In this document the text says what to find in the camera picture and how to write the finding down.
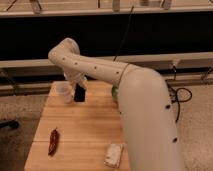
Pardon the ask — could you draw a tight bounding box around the black cable on floor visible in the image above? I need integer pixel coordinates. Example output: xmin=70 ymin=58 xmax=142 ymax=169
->
xmin=168 ymin=87 xmax=193 ymax=124

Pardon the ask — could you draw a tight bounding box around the dried red chili pepper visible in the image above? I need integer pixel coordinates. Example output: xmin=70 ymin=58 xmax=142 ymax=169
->
xmin=48 ymin=129 xmax=59 ymax=156

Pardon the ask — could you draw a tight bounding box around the dark object at left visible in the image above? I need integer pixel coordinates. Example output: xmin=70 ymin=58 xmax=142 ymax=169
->
xmin=0 ymin=120 xmax=19 ymax=129

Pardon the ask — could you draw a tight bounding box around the green object behind arm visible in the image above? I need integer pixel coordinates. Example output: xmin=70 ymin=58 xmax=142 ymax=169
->
xmin=111 ymin=86 xmax=118 ymax=103

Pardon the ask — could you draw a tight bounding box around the black hanging cable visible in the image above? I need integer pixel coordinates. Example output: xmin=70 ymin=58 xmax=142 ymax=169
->
xmin=113 ymin=4 xmax=136 ymax=62

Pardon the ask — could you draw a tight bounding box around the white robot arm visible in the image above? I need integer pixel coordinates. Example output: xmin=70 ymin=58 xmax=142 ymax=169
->
xmin=48 ymin=38 xmax=185 ymax=171

